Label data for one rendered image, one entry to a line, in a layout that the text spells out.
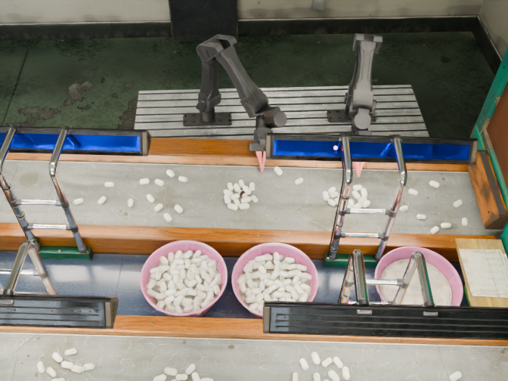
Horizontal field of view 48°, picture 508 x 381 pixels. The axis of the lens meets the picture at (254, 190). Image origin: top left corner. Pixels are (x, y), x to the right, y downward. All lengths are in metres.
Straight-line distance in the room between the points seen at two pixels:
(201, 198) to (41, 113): 1.79
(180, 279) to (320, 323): 0.61
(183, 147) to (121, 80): 1.64
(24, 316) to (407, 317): 0.88
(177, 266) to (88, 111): 1.87
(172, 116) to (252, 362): 1.14
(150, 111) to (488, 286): 1.46
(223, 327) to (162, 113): 1.07
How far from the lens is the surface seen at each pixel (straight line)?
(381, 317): 1.36
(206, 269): 1.82
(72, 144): 1.76
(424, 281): 1.40
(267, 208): 1.95
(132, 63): 3.83
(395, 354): 1.73
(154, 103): 2.47
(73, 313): 1.40
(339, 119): 2.38
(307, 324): 1.35
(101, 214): 1.99
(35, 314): 1.43
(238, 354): 1.67
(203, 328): 1.68
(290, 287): 1.77
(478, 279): 1.88
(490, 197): 2.01
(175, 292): 1.80
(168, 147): 2.13
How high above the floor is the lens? 2.27
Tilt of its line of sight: 50 degrees down
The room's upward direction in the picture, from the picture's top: 1 degrees clockwise
